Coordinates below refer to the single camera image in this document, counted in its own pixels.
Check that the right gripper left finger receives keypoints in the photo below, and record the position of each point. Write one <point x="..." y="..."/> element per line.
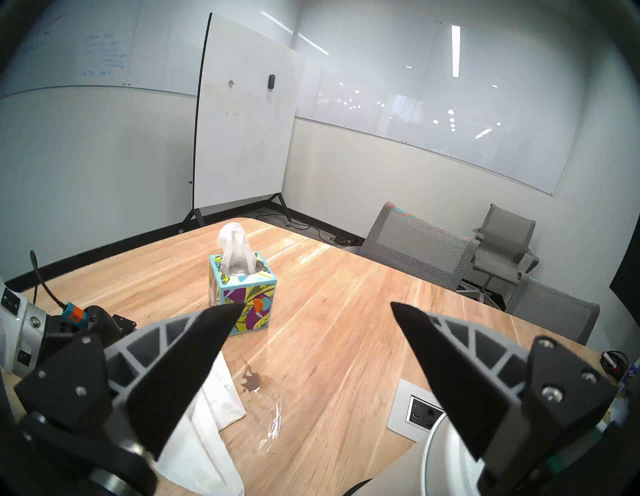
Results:
<point x="165" y="380"/>

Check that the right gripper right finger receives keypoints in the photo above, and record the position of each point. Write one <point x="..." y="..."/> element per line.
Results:
<point x="465" y="380"/>

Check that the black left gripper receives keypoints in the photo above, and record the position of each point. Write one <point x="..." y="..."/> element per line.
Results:
<point x="60" y="340"/>

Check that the white pulled-out tissue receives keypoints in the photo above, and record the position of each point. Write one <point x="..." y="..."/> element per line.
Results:
<point x="220" y="395"/>

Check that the colourful patterned tissue box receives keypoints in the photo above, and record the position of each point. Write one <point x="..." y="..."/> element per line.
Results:
<point x="240" y="295"/>

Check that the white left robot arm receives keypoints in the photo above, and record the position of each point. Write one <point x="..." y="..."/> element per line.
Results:
<point x="15" y="330"/>

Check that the brown liquid spill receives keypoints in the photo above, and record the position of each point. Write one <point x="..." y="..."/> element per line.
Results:
<point x="252" y="382"/>

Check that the white tissue in box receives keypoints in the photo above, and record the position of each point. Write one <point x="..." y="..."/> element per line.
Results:
<point x="237" y="250"/>

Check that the white table outlet plate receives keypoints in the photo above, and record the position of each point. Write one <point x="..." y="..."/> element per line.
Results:
<point x="400" y="411"/>

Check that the wide grey mesh chair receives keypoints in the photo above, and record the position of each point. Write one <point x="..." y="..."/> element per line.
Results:
<point x="417" y="247"/>

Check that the grey swivel office chair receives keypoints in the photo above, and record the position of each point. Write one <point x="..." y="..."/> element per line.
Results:
<point x="505" y="242"/>

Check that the whiteboard cleaner spray bottle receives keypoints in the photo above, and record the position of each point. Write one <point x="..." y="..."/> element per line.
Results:
<point x="632" y="370"/>

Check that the rolling whiteboard on stand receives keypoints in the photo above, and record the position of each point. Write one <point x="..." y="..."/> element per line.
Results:
<point x="240" y="125"/>

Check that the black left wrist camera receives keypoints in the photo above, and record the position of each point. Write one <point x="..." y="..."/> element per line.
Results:
<point x="102" y="322"/>

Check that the wall whiteboard with writing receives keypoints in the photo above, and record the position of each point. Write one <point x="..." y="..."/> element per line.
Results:
<point x="75" y="47"/>

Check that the long glass wall board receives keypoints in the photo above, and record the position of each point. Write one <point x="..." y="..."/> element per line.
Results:
<point x="425" y="95"/>

